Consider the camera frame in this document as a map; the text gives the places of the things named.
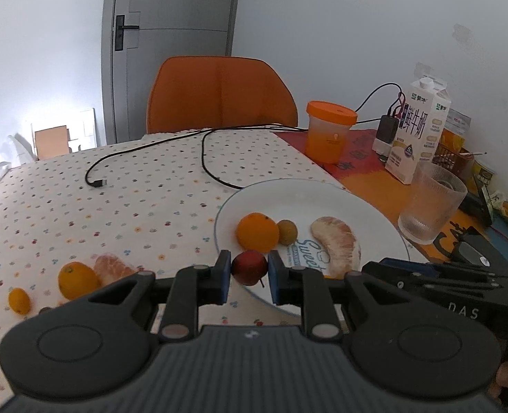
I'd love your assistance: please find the orange chair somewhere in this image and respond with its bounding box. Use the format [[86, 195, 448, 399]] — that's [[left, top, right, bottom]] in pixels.
[[146, 56, 299, 134]]

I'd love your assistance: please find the large peeled tangerine piece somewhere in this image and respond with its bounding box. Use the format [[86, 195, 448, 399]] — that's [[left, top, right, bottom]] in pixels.
[[310, 216, 362, 279]]

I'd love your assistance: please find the orange lidded plastic cup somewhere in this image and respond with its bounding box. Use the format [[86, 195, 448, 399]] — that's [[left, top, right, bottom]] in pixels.
[[304, 100, 359, 165]]

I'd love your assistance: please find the black USB cable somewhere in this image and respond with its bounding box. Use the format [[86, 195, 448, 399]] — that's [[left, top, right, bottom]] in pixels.
[[85, 124, 280, 189]]

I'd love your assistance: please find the grey door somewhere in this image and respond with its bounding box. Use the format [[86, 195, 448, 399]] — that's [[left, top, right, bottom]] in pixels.
[[101, 0, 242, 145]]

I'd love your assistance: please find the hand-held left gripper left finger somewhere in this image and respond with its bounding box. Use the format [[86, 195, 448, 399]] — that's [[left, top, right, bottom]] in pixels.
[[91, 250, 232, 345]]

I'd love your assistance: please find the orange snack packet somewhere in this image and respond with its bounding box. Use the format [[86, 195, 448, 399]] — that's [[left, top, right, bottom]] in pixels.
[[441, 109, 473, 156]]

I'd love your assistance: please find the orange with stem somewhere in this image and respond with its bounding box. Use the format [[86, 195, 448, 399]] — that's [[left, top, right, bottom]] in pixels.
[[58, 262, 100, 300]]

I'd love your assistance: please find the dotted white tablecloth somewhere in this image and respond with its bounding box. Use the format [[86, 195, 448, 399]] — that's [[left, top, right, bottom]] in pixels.
[[0, 129, 345, 413]]

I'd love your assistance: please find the small peeled tangerine piece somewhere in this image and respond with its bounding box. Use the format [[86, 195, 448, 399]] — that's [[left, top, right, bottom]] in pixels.
[[92, 255, 140, 287]]

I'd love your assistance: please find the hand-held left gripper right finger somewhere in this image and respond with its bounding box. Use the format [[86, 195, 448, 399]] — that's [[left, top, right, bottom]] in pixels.
[[268, 251, 410, 343]]

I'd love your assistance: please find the white milk carton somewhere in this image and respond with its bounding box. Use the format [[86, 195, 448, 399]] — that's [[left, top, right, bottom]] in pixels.
[[385, 75, 452, 185]]

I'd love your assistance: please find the black electronic device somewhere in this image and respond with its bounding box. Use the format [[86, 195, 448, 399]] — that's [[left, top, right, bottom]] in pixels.
[[447, 224, 508, 277]]

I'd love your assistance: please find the small kumquat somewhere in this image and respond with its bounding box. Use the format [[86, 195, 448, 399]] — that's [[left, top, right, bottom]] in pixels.
[[8, 287, 31, 315]]

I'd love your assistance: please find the large orange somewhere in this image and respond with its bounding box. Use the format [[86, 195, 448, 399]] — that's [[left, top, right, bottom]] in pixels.
[[236, 212, 280, 254]]

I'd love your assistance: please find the small brown-green fruit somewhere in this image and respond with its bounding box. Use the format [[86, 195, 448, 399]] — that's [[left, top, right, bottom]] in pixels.
[[277, 219, 298, 246]]

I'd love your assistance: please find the white ceramic plate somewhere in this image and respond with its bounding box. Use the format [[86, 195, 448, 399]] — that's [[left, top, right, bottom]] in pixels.
[[214, 178, 412, 317]]

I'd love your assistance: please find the small red fruit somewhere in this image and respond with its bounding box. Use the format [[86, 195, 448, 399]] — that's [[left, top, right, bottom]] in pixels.
[[231, 250, 268, 287]]

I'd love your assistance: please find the orange printed table mat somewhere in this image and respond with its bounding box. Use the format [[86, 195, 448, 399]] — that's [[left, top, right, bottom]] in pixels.
[[277, 127, 508, 276]]

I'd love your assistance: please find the ribbed clear glass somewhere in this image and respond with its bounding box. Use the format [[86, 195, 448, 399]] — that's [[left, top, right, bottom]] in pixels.
[[398, 162, 468, 243]]

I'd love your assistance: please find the black and white charger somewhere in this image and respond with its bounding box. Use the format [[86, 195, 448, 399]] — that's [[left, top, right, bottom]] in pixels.
[[373, 114, 401, 156]]

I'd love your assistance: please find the black door handle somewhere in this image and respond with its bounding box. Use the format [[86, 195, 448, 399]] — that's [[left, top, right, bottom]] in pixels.
[[113, 14, 139, 50]]

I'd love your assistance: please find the black power cable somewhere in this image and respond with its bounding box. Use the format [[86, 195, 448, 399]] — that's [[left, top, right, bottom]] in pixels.
[[355, 83, 406, 115]]

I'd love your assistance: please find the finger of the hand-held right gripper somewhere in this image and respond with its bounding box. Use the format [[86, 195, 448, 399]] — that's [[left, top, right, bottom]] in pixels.
[[361, 262, 436, 300], [380, 257, 453, 277]]

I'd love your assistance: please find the brown wicker basket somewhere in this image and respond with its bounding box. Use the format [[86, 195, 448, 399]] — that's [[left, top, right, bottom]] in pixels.
[[432, 142, 475, 173]]

